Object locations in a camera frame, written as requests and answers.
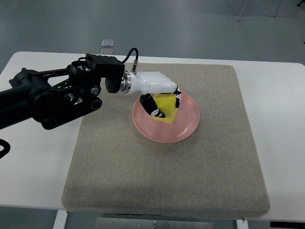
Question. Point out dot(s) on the metal table frame bracket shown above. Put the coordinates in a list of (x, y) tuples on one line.
[(117, 223)]

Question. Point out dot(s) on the clear floor socket cover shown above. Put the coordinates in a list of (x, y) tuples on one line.
[(107, 43)]

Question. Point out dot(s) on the yellow foam block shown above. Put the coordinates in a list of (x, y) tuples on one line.
[(167, 105)]

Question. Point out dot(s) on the pink plastic plate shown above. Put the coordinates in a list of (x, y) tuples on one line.
[(185, 123)]

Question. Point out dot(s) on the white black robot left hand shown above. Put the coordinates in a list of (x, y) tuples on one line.
[(148, 83)]

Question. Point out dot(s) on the white table leg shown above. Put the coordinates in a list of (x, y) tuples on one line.
[(60, 219)]

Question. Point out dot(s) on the beige fabric mat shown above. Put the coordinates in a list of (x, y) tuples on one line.
[(213, 173)]

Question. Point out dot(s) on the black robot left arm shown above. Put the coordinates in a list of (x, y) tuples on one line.
[(56, 97)]

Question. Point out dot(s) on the grey stand legs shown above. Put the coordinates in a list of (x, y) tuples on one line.
[(273, 9)]

